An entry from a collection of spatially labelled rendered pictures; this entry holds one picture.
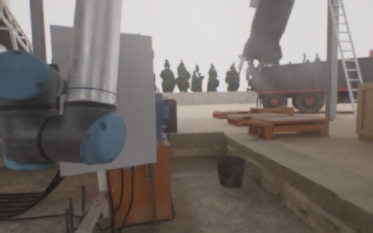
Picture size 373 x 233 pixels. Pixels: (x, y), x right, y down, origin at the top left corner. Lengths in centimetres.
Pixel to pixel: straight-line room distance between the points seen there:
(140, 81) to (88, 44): 55
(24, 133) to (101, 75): 17
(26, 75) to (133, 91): 54
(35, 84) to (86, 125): 13
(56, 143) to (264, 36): 45
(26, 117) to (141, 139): 57
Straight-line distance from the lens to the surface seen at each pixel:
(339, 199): 159
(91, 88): 36
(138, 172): 155
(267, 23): 47
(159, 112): 169
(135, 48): 93
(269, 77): 898
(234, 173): 215
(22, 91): 43
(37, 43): 597
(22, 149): 44
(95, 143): 33
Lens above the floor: 94
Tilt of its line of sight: 4 degrees down
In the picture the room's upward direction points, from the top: 1 degrees counter-clockwise
